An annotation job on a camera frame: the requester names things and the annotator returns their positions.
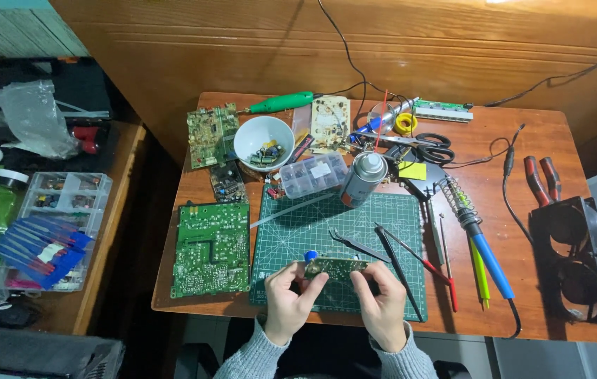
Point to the black twin fan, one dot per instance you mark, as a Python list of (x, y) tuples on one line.
[(575, 263)]

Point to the clear compartment organizer box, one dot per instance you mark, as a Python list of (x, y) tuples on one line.
[(74, 197)]

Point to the black curved tweezers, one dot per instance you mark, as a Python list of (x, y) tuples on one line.
[(356, 243)]

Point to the white bowl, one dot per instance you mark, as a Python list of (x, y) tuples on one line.
[(261, 131)]

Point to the heap of electronic components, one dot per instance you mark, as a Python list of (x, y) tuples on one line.
[(267, 153)]

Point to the yellow solder wick reel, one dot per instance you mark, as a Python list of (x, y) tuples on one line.
[(405, 123)]

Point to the wooden side table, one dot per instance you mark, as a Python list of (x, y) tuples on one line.
[(114, 221)]

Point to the red spray straw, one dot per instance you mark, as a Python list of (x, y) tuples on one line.
[(381, 121)]

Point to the small circuit board blue knob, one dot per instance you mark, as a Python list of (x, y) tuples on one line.
[(338, 267)]

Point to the blue desoldering pump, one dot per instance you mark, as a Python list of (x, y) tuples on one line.
[(383, 120)]

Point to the black grey device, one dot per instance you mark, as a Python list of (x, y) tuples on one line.
[(40, 352)]

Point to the small dark circuit board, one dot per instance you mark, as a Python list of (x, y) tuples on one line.
[(227, 181)]

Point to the black straight tweezers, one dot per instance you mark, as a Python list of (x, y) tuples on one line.
[(396, 268)]

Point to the beige circuit board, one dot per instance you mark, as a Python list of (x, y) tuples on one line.
[(330, 123)]

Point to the black soldering iron stand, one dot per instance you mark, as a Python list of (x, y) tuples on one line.
[(435, 181)]

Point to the red black test probe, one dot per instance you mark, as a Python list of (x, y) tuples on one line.
[(419, 258)]

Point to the silver spray can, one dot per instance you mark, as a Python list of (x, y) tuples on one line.
[(361, 179)]

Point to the blue file set pouch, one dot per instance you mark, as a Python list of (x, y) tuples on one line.
[(40, 252)]

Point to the red black tool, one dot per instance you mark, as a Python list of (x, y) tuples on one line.
[(88, 139)]

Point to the large green circuit board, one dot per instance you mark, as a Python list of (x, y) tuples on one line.
[(211, 250)]

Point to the person's right hand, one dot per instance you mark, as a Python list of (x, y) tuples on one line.
[(385, 316)]

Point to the clear plastic bag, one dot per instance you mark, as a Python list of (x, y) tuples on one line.
[(35, 118)]

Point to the black red strip packet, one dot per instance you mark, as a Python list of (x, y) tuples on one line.
[(301, 149)]

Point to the black tool case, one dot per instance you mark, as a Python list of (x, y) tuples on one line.
[(82, 84)]

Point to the person's left hand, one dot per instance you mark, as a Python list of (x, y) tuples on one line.
[(282, 308)]

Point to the yellow green pen tool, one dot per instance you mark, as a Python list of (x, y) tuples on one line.
[(480, 273)]

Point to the clear plastic parts box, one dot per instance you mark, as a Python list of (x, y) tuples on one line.
[(313, 173)]

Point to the small red component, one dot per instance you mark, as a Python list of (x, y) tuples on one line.
[(276, 193)]

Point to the black white tape roll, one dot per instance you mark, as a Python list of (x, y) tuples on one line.
[(10, 179)]

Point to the round clear glass lens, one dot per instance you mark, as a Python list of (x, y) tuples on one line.
[(381, 117)]

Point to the green board with white ports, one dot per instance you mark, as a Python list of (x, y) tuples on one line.
[(443, 110)]

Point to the green circuit board with parts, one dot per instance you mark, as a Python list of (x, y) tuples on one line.
[(211, 137)]

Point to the grey metal strip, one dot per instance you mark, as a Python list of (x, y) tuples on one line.
[(288, 211)]

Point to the green cutting mat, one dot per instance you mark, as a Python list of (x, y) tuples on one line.
[(309, 231)]

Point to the grey metal file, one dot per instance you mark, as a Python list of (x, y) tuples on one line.
[(435, 237)]

